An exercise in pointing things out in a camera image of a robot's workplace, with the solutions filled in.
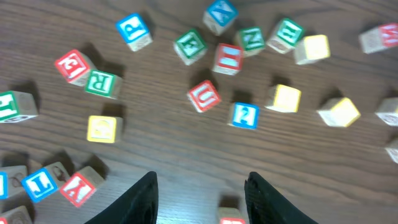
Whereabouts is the green N block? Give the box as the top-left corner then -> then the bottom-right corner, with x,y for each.
234,26 -> 266,57

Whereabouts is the red I block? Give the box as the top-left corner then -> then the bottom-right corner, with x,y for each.
218,207 -> 246,224

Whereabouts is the red U block centre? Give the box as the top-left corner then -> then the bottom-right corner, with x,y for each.
187,80 -> 221,113

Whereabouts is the blue 2 block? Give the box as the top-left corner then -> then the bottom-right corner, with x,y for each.
228,102 -> 260,129

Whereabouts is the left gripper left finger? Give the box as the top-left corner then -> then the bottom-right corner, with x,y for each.
85,171 -> 159,224

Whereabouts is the green J block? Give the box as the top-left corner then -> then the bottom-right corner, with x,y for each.
1,91 -> 39,123

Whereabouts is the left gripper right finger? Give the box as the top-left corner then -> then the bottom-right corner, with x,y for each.
244,172 -> 318,224

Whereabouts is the green R block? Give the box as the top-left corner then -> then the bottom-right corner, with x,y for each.
85,70 -> 123,99

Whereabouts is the red Y block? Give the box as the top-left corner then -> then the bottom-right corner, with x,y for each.
60,166 -> 105,208

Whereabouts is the red H block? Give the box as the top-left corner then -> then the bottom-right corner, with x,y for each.
211,43 -> 244,75

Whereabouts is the yellow G block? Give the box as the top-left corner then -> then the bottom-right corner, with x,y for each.
86,115 -> 123,144

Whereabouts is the green F block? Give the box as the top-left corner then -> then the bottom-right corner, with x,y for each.
174,29 -> 208,66

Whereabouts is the red u block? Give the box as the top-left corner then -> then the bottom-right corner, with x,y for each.
187,80 -> 221,113
1,205 -> 33,224

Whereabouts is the blue T block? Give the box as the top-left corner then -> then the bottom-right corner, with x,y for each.
21,162 -> 70,203

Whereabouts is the blue X block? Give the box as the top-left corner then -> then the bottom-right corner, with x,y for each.
203,0 -> 239,36

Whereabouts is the blue L block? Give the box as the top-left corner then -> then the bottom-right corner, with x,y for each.
1,166 -> 27,200

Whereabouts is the green B block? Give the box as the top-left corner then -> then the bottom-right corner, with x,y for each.
266,17 -> 305,54

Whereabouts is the red U block lower left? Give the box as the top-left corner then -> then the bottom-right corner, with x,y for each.
1,205 -> 33,224

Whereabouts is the yellow block right of centre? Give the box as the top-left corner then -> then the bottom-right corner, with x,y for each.
317,97 -> 361,128

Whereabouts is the green Z block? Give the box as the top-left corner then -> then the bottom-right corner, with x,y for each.
385,138 -> 398,164

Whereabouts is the red M block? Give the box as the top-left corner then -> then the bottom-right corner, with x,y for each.
359,22 -> 397,54

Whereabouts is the blue P block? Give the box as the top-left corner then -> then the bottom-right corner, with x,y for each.
116,13 -> 153,52

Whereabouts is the yellow block top centre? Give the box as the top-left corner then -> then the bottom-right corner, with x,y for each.
294,35 -> 331,65

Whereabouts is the red E block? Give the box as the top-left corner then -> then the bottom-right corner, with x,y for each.
55,49 -> 96,86

